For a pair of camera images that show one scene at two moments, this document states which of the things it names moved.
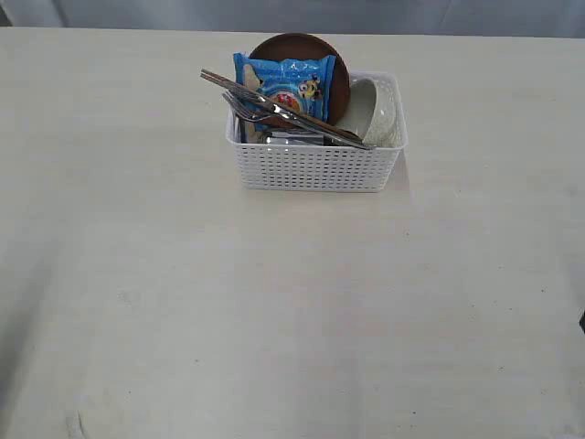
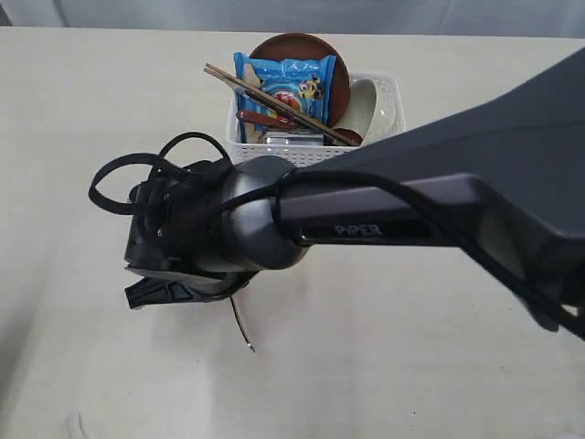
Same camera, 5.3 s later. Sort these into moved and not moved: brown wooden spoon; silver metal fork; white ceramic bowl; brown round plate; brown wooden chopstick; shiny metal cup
Moved: brown wooden chopstick; brown wooden spoon; silver metal fork
Not moved: white ceramic bowl; shiny metal cup; brown round plate
